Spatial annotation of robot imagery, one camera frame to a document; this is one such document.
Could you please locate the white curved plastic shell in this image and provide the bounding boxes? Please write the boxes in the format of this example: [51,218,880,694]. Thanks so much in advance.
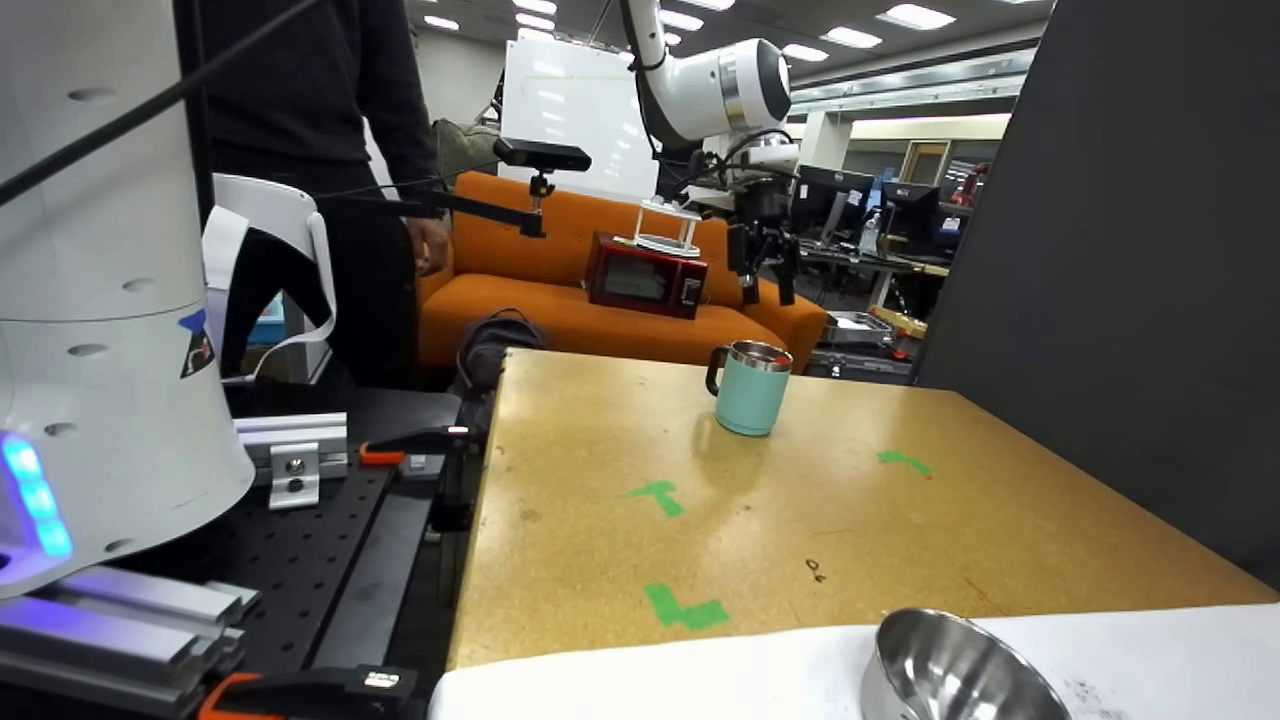
[197,171,339,392]

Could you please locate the white wire rack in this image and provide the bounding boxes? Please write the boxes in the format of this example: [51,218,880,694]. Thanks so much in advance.
[627,205,710,260]

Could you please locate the teal mug with black handle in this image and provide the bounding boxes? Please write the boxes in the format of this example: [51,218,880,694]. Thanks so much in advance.
[699,336,797,445]

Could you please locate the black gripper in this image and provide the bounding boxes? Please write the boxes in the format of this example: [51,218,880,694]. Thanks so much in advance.
[730,177,805,311]

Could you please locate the black round roll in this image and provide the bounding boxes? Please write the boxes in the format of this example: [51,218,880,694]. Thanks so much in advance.
[454,309,553,396]

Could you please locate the stainless steel bowl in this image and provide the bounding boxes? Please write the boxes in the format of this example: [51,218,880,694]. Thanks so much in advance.
[858,605,1075,720]

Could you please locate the person in dark clothes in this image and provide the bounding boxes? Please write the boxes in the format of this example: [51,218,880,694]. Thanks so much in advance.
[184,0,456,392]

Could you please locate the orange sofa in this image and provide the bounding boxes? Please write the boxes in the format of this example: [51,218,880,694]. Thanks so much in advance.
[416,169,831,374]

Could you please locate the dark grey partition panel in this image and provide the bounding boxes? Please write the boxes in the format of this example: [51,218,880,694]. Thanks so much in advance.
[909,0,1280,590]

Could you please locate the black camera on mount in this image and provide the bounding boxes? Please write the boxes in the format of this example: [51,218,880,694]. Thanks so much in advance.
[489,131,595,199]

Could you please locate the black clamp with orange handle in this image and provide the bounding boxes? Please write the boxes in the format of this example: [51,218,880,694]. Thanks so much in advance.
[351,420,480,486]

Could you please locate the rectangular ceiling light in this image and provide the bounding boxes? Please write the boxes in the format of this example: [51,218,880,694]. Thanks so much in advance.
[876,0,959,34]
[817,23,890,54]

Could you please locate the aluminium extrusion rails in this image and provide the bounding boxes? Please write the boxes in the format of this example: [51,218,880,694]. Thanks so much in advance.
[0,565,265,715]

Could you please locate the red toy microwave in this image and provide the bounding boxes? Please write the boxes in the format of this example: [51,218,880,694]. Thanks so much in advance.
[586,231,711,318]

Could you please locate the aluminium bracket block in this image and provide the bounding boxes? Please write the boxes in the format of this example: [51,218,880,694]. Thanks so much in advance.
[232,407,355,515]

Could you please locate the white whiteboard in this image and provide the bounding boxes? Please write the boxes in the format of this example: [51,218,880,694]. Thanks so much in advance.
[496,30,663,205]

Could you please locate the black perforated breadboard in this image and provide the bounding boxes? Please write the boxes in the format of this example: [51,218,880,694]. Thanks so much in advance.
[0,378,501,720]

